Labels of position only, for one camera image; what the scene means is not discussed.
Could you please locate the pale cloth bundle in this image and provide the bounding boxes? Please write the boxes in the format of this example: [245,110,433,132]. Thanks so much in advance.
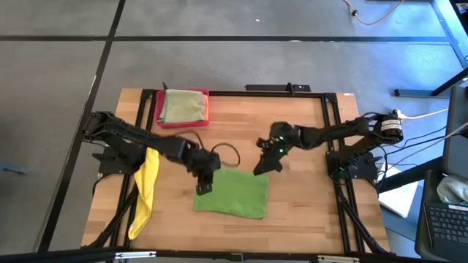
[436,174,468,206]

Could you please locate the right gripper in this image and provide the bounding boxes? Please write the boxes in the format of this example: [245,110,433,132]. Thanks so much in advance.
[252,121,305,177]

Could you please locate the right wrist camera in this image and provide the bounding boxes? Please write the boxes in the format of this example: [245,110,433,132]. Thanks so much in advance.
[269,133,294,157]

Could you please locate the white cable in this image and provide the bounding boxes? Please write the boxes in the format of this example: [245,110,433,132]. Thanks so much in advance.
[400,107,468,147]

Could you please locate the black power cable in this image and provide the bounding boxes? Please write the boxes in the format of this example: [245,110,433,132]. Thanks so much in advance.
[376,126,449,191]

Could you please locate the silver frame bracket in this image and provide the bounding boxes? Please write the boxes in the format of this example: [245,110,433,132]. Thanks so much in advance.
[114,250,157,260]
[316,254,360,263]

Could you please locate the pale green microfiber towel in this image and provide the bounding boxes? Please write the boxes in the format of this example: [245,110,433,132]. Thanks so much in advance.
[159,89,207,124]

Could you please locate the black aluminium table frame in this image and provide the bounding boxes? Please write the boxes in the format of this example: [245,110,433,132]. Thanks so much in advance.
[82,83,391,256]

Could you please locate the pink plastic bin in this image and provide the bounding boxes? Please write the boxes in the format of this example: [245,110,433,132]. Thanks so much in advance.
[155,87,211,129]

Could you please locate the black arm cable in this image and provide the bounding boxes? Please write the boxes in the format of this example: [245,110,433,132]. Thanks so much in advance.
[171,129,241,169]

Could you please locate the bright green microfiber towel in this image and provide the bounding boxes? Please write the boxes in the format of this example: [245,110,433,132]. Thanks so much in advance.
[192,168,270,221]

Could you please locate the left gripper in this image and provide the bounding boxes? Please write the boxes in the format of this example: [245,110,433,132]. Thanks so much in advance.
[181,144,222,197]

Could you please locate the yellow floor cable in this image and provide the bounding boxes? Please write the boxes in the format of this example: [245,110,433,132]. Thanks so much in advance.
[341,0,405,26]

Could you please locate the grey metal bar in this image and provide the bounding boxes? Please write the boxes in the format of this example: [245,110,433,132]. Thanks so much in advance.
[393,88,451,99]

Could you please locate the white board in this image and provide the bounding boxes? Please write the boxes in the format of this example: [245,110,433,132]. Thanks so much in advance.
[377,164,420,219]

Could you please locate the black stand legs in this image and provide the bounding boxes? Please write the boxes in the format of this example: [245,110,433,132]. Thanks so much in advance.
[430,0,468,96]

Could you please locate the black laptop keyboard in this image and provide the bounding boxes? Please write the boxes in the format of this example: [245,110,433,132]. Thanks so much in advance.
[415,200,468,262]

